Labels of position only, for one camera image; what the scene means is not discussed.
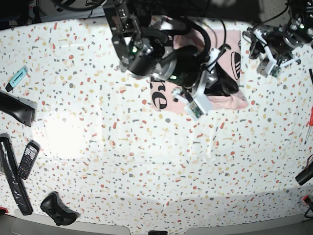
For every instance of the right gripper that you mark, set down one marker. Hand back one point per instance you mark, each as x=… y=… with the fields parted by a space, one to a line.
x=196 y=77

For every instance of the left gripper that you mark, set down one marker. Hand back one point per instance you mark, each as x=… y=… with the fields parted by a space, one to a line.
x=276 y=43

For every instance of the pink T-shirt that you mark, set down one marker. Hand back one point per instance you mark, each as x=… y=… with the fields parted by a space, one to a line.
x=230 y=61

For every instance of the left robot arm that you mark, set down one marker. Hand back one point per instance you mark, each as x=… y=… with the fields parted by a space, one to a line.
x=301 y=13

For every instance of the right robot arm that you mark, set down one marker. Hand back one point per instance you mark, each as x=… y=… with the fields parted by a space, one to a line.
x=145 y=51

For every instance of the black pen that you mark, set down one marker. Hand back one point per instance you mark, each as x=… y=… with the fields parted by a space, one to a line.
x=311 y=74

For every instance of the black cylinder tool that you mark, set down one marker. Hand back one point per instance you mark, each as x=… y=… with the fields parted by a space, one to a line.
x=305 y=175

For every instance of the small red black clip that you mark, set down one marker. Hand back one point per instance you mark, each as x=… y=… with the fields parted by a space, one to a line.
x=306 y=199

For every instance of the turquoise highlighter pen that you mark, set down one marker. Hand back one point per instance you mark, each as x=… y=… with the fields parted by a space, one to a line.
x=13 y=82

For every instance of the black handheld device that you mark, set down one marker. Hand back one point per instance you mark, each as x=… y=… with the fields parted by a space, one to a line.
x=21 y=109

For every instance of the black game controller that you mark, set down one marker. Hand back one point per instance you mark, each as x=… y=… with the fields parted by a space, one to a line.
x=58 y=211

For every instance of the long black wrapped bar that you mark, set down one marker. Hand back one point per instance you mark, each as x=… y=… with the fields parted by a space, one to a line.
x=11 y=172

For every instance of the red object at left edge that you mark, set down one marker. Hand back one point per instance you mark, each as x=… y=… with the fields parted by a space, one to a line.
x=3 y=211

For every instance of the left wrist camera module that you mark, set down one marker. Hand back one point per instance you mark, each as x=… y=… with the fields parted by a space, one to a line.
x=271 y=68

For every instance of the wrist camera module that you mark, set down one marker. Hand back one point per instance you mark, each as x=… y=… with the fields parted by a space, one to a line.
x=271 y=68
x=198 y=107

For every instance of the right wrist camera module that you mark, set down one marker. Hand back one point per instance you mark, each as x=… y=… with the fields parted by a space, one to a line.
x=198 y=107

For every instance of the red handled screwdriver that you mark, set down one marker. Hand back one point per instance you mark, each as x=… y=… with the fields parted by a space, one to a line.
x=310 y=126

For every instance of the black cordless phone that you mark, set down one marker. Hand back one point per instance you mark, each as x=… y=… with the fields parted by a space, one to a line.
x=29 y=156

